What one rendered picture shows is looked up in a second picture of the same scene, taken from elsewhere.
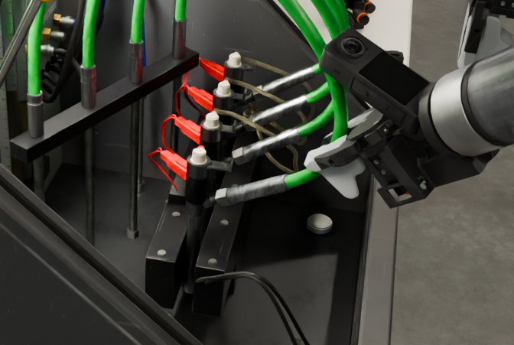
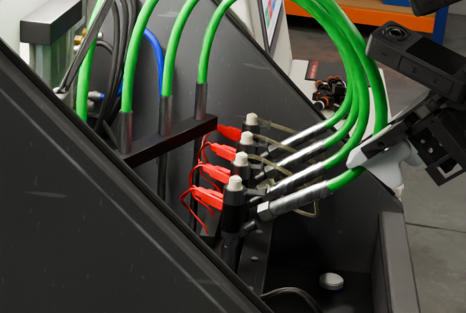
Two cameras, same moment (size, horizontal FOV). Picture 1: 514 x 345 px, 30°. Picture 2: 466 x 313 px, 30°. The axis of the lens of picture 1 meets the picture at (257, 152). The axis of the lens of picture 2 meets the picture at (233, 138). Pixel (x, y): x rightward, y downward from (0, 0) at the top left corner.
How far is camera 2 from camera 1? 0.23 m
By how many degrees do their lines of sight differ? 13
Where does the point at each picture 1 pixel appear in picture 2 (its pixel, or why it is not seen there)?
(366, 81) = (414, 57)
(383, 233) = (401, 271)
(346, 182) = (392, 171)
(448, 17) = not seen: hidden behind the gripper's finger
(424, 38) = not seen: hidden behind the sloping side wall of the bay
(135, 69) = (165, 123)
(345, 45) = (390, 31)
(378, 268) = (403, 298)
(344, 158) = (394, 137)
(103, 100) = (137, 148)
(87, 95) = (125, 139)
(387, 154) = (437, 125)
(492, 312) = not seen: outside the picture
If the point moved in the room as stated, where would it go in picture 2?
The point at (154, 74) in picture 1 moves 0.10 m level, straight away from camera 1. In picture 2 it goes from (180, 130) to (176, 107)
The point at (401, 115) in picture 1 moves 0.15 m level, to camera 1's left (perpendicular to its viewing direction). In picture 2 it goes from (449, 85) to (293, 73)
